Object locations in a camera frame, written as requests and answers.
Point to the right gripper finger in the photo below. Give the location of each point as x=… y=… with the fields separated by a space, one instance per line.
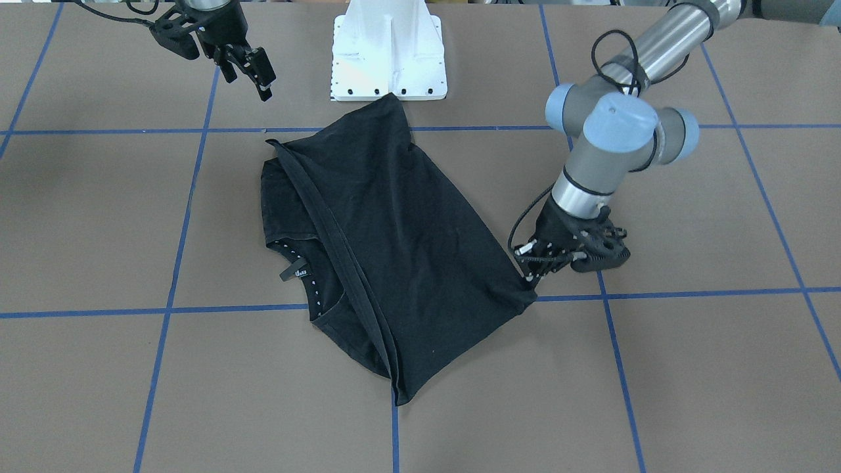
x=259 y=68
x=227 y=69

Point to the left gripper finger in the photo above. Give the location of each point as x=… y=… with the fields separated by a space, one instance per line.
x=533 y=278

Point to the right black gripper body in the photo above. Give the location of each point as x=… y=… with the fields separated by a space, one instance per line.
x=223 y=27

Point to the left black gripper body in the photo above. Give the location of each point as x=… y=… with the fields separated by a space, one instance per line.
x=556 y=228

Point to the black printed t-shirt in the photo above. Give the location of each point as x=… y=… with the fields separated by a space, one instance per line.
x=399 y=270

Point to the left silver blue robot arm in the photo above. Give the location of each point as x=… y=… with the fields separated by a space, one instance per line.
x=615 y=133

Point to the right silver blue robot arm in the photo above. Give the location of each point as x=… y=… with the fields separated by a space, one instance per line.
x=191 y=8

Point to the brown paper table cover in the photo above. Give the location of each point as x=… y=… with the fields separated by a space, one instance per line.
x=145 y=327

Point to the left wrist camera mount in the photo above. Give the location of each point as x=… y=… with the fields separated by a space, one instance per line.
x=600 y=244

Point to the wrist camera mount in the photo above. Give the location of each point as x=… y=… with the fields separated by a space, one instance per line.
x=172 y=33
x=600 y=244

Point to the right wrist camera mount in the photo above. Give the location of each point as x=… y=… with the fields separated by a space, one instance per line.
x=172 y=33

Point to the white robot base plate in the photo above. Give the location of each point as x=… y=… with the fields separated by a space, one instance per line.
x=383 y=47

